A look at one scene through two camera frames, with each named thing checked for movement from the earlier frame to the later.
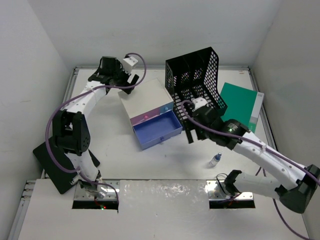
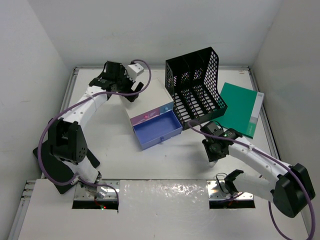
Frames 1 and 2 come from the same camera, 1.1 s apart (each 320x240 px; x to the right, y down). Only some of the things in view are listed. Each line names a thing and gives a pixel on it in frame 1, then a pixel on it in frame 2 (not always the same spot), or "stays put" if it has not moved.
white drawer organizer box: (147, 99) stays put
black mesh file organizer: (193, 75) stays put
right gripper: (188, 128) to (212, 157)
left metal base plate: (80, 193) stays put
